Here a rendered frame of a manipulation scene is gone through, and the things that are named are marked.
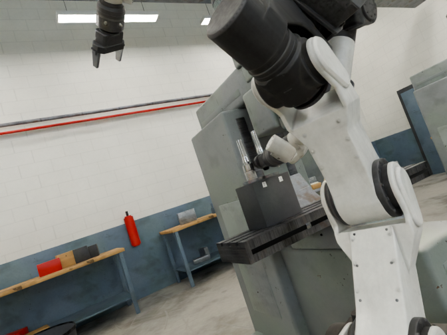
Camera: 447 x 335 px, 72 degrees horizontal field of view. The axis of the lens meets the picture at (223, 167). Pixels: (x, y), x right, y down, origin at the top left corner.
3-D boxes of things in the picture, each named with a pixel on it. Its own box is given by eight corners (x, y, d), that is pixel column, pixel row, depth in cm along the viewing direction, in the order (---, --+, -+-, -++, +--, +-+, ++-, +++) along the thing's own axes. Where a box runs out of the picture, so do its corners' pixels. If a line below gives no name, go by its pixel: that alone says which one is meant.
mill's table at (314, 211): (434, 174, 166) (428, 160, 167) (251, 264, 106) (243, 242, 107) (394, 182, 187) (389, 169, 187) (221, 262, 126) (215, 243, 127)
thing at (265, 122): (310, 119, 166) (293, 75, 168) (276, 127, 154) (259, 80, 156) (288, 131, 182) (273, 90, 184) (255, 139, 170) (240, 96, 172)
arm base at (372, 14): (379, 32, 93) (378, -4, 93) (354, 19, 85) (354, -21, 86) (336, 50, 105) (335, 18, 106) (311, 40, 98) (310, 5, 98)
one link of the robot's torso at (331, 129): (414, 228, 68) (306, 43, 57) (339, 238, 80) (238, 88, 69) (415, 187, 79) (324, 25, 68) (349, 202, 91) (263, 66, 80)
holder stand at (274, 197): (302, 211, 134) (287, 168, 136) (267, 227, 121) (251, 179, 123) (283, 215, 144) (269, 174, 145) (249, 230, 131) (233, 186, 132)
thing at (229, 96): (295, 82, 167) (282, 48, 169) (262, 86, 156) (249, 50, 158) (228, 131, 236) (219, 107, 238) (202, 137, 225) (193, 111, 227)
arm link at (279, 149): (281, 169, 122) (293, 164, 112) (258, 156, 121) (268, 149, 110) (292, 145, 125) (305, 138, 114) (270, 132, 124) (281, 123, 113)
